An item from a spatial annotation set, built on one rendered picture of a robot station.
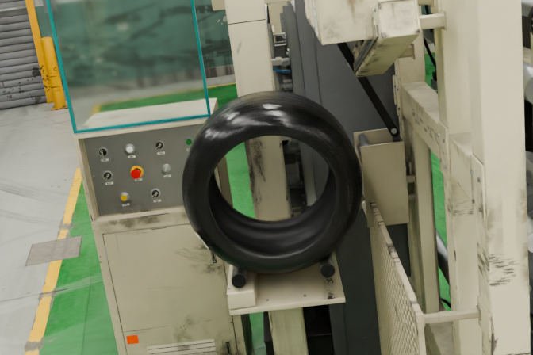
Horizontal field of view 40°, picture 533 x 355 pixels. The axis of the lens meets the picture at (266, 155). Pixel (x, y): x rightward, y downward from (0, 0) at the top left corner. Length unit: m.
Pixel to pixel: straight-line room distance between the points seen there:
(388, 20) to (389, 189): 0.92
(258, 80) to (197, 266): 0.94
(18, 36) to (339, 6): 9.64
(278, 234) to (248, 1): 0.79
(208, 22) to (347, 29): 9.32
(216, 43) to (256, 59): 8.71
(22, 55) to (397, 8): 9.80
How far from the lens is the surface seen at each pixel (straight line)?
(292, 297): 2.39
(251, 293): 2.34
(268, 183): 2.59
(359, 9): 1.86
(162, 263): 3.09
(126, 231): 3.07
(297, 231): 2.53
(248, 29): 2.47
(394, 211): 2.59
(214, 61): 11.22
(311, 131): 2.15
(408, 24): 1.78
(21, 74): 11.36
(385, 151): 2.52
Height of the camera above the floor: 1.91
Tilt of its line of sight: 16 degrees down
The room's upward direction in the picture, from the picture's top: 8 degrees counter-clockwise
